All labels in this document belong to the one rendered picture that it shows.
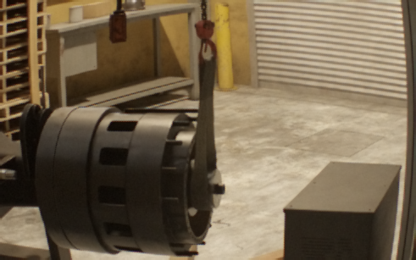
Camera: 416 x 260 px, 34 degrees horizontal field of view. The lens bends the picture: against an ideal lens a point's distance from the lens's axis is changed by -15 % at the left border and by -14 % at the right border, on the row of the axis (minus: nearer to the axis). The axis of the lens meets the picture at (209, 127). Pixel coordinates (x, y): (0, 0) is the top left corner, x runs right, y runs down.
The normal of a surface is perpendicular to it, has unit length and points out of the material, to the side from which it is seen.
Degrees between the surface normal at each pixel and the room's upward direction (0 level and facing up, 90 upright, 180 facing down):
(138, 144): 41
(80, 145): 45
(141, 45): 90
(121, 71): 90
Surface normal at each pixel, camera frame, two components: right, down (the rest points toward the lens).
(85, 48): 0.76, 0.11
